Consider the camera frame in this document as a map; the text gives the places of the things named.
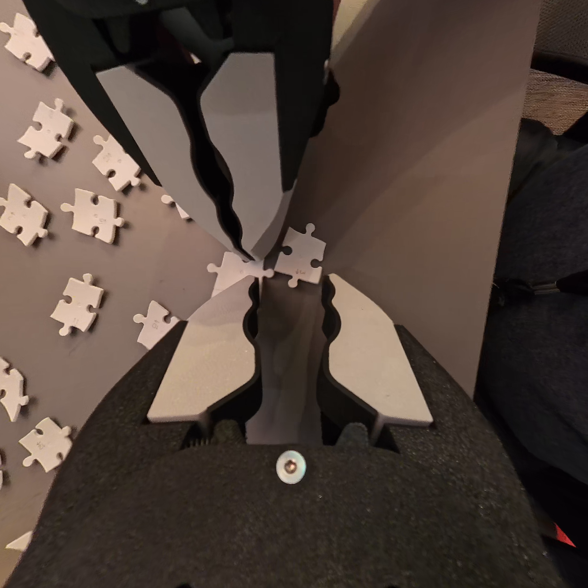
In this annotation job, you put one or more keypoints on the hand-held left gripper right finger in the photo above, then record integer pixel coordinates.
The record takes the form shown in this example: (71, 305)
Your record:
(374, 367)

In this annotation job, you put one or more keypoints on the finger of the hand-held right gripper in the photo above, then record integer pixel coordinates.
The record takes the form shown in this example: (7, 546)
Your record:
(248, 115)
(151, 128)

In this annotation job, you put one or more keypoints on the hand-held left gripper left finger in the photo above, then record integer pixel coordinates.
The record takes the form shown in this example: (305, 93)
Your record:
(204, 363)

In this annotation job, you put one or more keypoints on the scatter of white puzzle pieces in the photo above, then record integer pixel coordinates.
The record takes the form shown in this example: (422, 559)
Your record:
(94, 216)

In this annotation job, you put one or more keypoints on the person's dark trousers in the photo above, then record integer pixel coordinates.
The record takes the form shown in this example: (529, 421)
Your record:
(537, 367)

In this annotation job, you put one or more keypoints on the small red object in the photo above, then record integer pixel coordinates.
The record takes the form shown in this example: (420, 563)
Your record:
(564, 535)

